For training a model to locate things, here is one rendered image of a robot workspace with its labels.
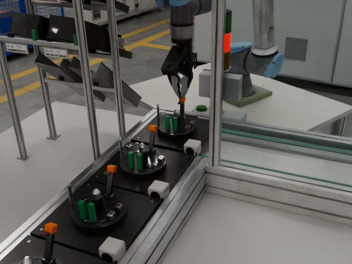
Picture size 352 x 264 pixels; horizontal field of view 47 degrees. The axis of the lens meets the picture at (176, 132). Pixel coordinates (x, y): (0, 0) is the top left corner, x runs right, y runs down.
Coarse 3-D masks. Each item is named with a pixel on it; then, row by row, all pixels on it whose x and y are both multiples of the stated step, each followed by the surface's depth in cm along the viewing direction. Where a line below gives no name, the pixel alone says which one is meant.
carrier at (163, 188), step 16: (144, 144) 120; (112, 160) 127; (128, 160) 123; (144, 160) 121; (160, 160) 121; (176, 160) 126; (192, 160) 128; (96, 176) 119; (128, 176) 118; (144, 176) 117; (160, 176) 119; (176, 176) 119; (144, 192) 112; (160, 192) 109
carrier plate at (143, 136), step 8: (160, 112) 158; (152, 120) 151; (200, 120) 150; (208, 120) 150; (144, 128) 146; (200, 128) 145; (208, 128) 145; (136, 136) 141; (144, 136) 140; (160, 136) 140; (192, 136) 140; (200, 136) 140; (208, 136) 140; (160, 144) 135; (168, 144) 135; (176, 144) 135
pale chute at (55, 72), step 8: (40, 56) 147; (40, 64) 144; (48, 64) 151; (56, 64) 154; (64, 64) 141; (48, 72) 151; (56, 72) 146; (64, 72) 142; (72, 72) 145; (72, 80) 148; (80, 80) 149; (72, 88) 161; (80, 88) 155; (96, 96) 159; (104, 96) 162
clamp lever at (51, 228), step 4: (48, 224) 85; (52, 224) 86; (56, 224) 86; (48, 228) 85; (52, 228) 85; (56, 228) 86; (44, 232) 85; (48, 232) 85; (52, 232) 85; (44, 236) 83; (48, 236) 86; (52, 236) 86; (48, 240) 86; (52, 240) 86; (48, 244) 86; (52, 244) 86; (48, 248) 86; (52, 248) 86; (48, 252) 86; (52, 252) 87; (44, 256) 86; (48, 256) 86
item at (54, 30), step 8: (56, 16) 127; (56, 24) 127; (64, 24) 125; (72, 24) 123; (88, 24) 125; (48, 32) 128; (56, 32) 127; (64, 32) 125; (72, 32) 123; (88, 32) 126; (96, 32) 129; (104, 32) 132; (56, 40) 131; (64, 40) 125; (72, 40) 123; (88, 40) 127; (96, 40) 130; (104, 40) 133; (88, 48) 137; (96, 48) 131; (104, 48) 134; (120, 56) 143; (128, 56) 145
